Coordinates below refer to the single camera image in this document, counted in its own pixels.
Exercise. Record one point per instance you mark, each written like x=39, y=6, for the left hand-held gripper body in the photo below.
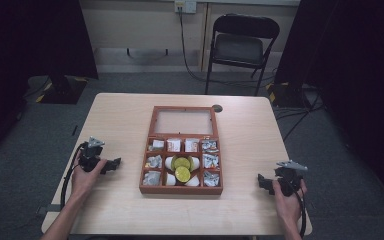
x=91, y=155

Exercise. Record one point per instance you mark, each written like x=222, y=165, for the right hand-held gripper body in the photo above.
x=288, y=178

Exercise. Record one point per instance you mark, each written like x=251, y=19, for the person's right hand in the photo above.
x=290, y=206

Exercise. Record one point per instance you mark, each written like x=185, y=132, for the person's left hand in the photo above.
x=83, y=181

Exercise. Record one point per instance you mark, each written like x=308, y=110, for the small black floor item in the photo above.
x=75, y=130

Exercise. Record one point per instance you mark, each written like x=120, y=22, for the silver sachet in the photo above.
x=156, y=145
x=154, y=161
x=151, y=178

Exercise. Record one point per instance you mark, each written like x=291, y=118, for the blue and white sachet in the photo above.
x=211, y=179
x=210, y=161
x=209, y=146

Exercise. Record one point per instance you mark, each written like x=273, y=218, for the white and orange sachet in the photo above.
x=173, y=145
x=191, y=145

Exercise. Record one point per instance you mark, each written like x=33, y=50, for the pile of green-lidded white cups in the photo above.
x=182, y=173

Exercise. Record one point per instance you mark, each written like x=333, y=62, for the black stand base with tape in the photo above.
x=286, y=95
x=63, y=90

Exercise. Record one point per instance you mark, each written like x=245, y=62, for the wooden compartment box with lid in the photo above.
x=181, y=190

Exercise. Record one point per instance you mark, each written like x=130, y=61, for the black curtain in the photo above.
x=353, y=83
x=20, y=66

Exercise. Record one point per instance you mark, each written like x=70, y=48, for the black folding chair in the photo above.
x=238, y=48

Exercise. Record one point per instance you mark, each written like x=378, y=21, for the grey table edge bracket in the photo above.
x=48, y=210

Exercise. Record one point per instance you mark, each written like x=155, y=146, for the white wall socket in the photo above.
x=185, y=6

